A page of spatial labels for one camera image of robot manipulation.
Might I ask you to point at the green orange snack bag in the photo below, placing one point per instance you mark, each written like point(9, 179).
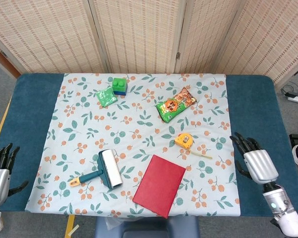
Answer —
point(173, 105)

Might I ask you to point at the red hardcover book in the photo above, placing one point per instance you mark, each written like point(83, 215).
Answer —
point(159, 186)

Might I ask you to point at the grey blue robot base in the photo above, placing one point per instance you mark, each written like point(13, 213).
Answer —
point(146, 226)

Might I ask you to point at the teal felt table cover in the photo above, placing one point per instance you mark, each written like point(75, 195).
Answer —
point(27, 111)

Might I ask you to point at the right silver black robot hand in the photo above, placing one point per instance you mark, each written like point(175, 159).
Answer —
point(259, 164)

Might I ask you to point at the green foil sachet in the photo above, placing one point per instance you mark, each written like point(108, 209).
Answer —
point(106, 97)

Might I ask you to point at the floral print tablecloth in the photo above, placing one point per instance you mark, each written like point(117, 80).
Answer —
point(89, 124)

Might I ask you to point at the yellow tape measure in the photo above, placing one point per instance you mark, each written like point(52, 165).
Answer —
point(182, 140)

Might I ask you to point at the woven bamboo screen panel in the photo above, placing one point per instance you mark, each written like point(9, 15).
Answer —
point(206, 37)
point(139, 37)
point(275, 37)
point(39, 37)

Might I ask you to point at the green and blue toy brick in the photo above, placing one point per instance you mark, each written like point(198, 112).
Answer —
point(119, 85)

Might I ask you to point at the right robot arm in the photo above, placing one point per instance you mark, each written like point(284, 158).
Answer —
point(285, 213)

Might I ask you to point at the orange wooden board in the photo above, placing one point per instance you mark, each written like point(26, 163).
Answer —
point(2, 58)

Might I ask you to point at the teal lint roller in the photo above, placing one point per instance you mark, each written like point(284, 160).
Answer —
point(110, 168)

